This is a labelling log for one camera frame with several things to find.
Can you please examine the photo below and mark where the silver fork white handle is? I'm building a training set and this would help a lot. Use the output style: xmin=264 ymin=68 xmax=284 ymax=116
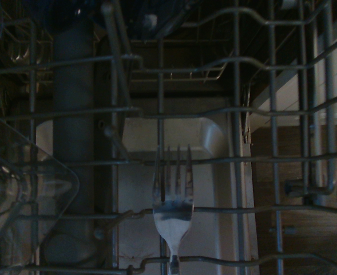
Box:
xmin=152 ymin=144 xmax=196 ymax=275

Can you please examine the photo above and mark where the dishwasher door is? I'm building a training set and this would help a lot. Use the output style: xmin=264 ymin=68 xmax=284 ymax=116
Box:
xmin=36 ymin=96 xmax=256 ymax=275

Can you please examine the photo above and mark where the dishwasher body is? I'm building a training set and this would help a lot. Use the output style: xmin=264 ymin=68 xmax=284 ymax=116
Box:
xmin=93 ymin=0 xmax=272 ymax=100

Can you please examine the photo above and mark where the grey wire dish rack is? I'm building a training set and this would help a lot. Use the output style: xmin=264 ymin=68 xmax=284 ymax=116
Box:
xmin=129 ymin=37 xmax=229 ymax=83
xmin=0 ymin=0 xmax=337 ymax=275

